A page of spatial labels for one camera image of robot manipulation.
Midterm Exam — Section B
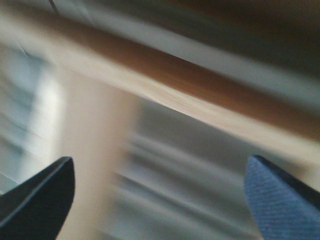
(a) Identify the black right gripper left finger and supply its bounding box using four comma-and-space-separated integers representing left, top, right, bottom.
0, 157, 75, 240

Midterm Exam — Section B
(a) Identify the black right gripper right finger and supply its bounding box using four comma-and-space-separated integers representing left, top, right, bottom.
244, 155, 320, 240

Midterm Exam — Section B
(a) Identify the wooden shelf unit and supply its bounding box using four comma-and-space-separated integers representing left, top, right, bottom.
0, 2, 320, 166

